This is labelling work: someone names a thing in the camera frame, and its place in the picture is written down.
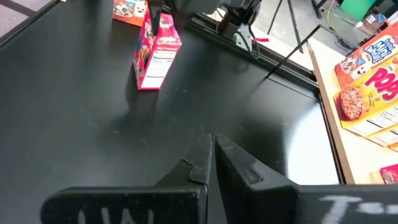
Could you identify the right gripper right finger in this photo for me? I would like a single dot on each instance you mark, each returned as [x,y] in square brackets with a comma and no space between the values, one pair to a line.
[264,196]

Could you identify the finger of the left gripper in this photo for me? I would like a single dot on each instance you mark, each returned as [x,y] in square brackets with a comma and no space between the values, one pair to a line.
[155,12]

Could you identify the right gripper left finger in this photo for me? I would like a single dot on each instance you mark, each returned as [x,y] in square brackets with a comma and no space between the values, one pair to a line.
[174,193]

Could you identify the orange Mini Wheats cereal box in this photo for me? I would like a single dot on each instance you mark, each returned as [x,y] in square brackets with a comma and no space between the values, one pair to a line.
[357,62]
[127,12]

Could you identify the red Froot Loops cereal box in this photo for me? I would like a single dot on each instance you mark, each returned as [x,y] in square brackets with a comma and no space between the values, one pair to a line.
[157,62]
[390,174]

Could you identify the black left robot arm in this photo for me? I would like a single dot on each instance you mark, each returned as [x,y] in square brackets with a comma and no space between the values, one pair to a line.
[236,18]

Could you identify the black table mat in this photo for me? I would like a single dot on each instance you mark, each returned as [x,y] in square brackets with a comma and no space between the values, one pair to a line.
[77,109]

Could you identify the green panel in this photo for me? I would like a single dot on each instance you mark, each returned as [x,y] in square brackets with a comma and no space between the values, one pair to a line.
[357,9]

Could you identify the wooden shelf with black frame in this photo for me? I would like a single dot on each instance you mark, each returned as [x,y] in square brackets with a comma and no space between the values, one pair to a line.
[357,155]

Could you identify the black aluminium frame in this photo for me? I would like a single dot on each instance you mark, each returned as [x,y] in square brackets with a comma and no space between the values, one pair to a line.
[280,63]

